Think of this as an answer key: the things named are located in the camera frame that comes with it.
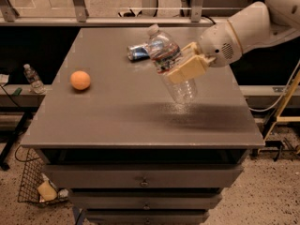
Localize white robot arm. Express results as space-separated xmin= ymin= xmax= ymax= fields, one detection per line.
xmin=167 ymin=0 xmax=300 ymax=84

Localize yellow stand frame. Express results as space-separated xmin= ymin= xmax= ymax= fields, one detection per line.
xmin=262 ymin=71 xmax=300 ymax=142

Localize yellow sponge in basket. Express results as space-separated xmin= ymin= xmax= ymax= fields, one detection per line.
xmin=37 ymin=181 xmax=57 ymax=202

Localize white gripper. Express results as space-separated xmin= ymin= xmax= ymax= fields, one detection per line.
xmin=167 ymin=22 xmax=242 ymax=83

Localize black wire basket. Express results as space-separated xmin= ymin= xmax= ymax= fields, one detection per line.
xmin=18 ymin=149 xmax=68 ymax=207

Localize clear plastic water bottle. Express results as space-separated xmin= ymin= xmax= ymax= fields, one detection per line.
xmin=146 ymin=24 xmax=198 ymax=104

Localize small background water bottle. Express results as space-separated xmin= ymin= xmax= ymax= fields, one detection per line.
xmin=23 ymin=64 xmax=45 ymax=94

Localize orange ball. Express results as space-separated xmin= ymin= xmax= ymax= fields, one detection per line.
xmin=70 ymin=70 xmax=91 ymax=91

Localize metal frame rail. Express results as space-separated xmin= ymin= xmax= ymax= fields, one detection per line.
xmin=0 ymin=0 xmax=226 ymax=27

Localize crushed blue soda can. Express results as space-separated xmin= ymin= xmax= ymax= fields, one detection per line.
xmin=127 ymin=43 xmax=149 ymax=61

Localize grey drawer cabinet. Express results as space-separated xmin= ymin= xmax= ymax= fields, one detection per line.
xmin=22 ymin=28 xmax=263 ymax=225

